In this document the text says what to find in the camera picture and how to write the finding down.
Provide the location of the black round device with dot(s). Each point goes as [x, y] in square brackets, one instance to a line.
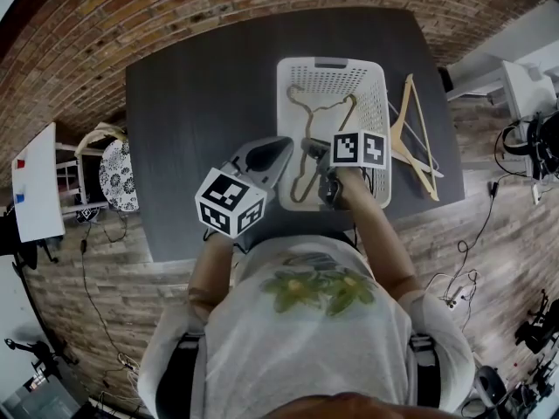
[489, 384]

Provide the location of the white power strip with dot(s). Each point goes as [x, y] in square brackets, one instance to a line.
[454, 302]
[536, 194]

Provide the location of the person's white printed t-shirt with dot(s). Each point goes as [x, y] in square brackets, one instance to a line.
[284, 356]

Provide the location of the white plastic laundry basket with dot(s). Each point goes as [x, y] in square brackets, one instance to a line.
[327, 81]

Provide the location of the black power adapter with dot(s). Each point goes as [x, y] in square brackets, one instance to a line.
[494, 189]

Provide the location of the black headset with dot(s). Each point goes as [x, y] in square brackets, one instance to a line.
[505, 144]

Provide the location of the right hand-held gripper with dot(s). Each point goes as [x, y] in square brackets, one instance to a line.
[358, 149]

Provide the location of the white plastic hanger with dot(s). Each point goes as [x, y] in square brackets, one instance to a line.
[430, 166]

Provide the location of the black-and-white printed marker cube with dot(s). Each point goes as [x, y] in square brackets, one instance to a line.
[87, 214]

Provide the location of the white desk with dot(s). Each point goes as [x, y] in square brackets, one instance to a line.
[519, 85]

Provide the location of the person's right forearm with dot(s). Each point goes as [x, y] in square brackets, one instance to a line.
[380, 242]

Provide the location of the white wooden chair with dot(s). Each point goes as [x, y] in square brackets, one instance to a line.
[67, 173]

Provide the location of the person's left forearm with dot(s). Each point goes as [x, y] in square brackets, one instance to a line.
[211, 273]

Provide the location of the black bag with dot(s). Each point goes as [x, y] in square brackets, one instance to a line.
[543, 146]

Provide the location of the black tripod stand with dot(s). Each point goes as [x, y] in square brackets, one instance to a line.
[41, 356]

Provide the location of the floral round seat cushion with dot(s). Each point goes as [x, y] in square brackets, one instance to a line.
[118, 177]

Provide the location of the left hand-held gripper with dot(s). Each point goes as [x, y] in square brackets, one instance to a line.
[229, 203]

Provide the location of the black swivel chair base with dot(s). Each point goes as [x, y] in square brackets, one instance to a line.
[535, 330]

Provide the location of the light wooden hanger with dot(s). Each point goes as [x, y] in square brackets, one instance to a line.
[399, 133]

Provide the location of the black office chair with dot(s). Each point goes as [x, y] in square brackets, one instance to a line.
[22, 242]

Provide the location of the gold metal hanger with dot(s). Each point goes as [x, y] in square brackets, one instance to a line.
[308, 125]

